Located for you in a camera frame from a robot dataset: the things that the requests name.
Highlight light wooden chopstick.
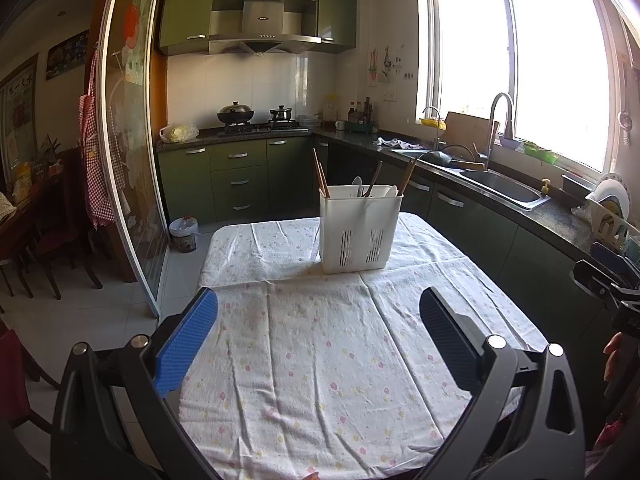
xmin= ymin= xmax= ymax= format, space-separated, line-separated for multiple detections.
xmin=397 ymin=157 xmax=419 ymax=196

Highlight brown wooden chopstick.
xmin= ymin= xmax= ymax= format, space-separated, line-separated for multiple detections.
xmin=363 ymin=160 xmax=383 ymax=197

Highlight white plastic spoon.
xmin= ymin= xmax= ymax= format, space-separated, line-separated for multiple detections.
xmin=352 ymin=176 xmax=363 ymax=197

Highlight green kitchen cabinets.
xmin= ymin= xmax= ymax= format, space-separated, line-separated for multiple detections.
xmin=155 ymin=129 xmax=616 ymax=361

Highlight steel kitchen sink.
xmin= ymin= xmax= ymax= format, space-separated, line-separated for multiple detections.
xmin=459 ymin=170 xmax=550 ymax=210

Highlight chrome kitchen faucet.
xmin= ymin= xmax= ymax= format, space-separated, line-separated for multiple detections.
xmin=482 ymin=91 xmax=518 ymax=172

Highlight person's right hand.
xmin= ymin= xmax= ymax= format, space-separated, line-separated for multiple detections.
xmin=603 ymin=332 xmax=624 ymax=382

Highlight small trash bin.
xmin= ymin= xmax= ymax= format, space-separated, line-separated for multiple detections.
xmin=168 ymin=216 xmax=200 ymax=252

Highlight floral white tablecloth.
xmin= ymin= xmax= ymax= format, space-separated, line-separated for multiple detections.
xmin=178 ymin=212 xmax=546 ymax=479

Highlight white plastic utensil holder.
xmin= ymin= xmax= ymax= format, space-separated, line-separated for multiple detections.
xmin=319 ymin=184 xmax=402 ymax=274

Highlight dark wooden chair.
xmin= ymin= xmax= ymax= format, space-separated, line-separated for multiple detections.
xmin=1 ymin=148 xmax=103 ymax=300

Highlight pink checked apron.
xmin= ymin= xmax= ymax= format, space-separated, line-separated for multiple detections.
xmin=78 ymin=53 xmax=115 ymax=229

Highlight wooden cutting board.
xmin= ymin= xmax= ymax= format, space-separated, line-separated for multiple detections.
xmin=442 ymin=112 xmax=495 ymax=160

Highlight white plastic bag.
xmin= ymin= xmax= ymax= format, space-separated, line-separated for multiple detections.
xmin=160 ymin=125 xmax=200 ymax=144

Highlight condiment bottles tray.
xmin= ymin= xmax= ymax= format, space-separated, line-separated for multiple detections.
xmin=345 ymin=96 xmax=373 ymax=134

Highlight black wok on stove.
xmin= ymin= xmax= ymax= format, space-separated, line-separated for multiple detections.
xmin=217 ymin=101 xmax=254 ymax=126

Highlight glass sliding door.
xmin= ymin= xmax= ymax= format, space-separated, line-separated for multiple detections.
xmin=96 ymin=0 xmax=168 ymax=318

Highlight window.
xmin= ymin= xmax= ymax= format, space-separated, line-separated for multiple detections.
xmin=416 ymin=0 xmax=625 ymax=174

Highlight small pot on stove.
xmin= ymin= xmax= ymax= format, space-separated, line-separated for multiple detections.
xmin=269 ymin=104 xmax=292 ymax=124

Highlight steel range hood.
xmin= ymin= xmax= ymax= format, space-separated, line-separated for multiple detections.
xmin=208 ymin=0 xmax=322 ymax=54

